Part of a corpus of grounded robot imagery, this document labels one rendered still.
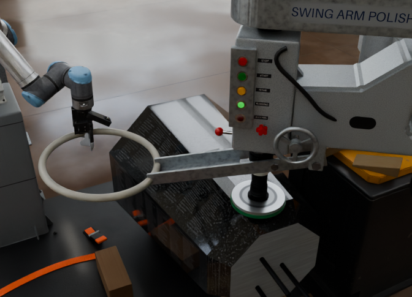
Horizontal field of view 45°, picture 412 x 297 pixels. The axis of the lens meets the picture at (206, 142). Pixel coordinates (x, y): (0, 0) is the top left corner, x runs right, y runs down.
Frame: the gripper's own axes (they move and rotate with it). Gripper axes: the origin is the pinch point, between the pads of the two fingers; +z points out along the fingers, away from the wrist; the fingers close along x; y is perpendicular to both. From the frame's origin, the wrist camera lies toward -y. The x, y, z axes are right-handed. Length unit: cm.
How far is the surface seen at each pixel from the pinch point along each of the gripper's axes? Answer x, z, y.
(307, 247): 66, 22, -78
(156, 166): 32.2, -6.2, -22.2
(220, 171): 53, -15, -42
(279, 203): 61, -1, -64
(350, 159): 36, 4, -114
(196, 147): 9.5, 2.9, -46.6
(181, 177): 45, -9, -29
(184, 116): -20, 3, -49
